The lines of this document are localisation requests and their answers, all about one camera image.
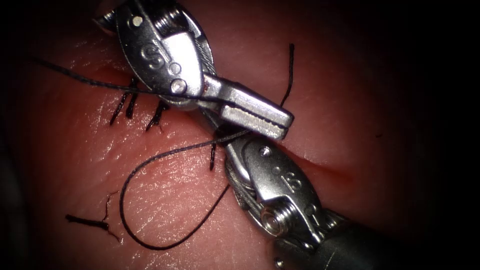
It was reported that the right arm needle driver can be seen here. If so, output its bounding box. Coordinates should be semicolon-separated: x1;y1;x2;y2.
224;135;348;252

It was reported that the left arm needle driver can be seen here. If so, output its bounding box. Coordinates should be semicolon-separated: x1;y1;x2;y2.
93;0;218;112

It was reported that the tissue pad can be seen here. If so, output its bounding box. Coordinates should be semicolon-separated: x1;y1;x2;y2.
18;0;447;270

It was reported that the right arm needle driver jaw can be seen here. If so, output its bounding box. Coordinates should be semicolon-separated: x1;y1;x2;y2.
194;108;241;147

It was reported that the left arm needle driver jaw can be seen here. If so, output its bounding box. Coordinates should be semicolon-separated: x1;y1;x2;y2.
203;73;295;127
220;104;290;141

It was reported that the black stitching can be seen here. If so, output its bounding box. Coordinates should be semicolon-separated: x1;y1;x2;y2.
108;76;218;172

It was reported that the short black thread piece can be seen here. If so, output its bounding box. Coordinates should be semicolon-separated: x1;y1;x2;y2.
65;190;122;243

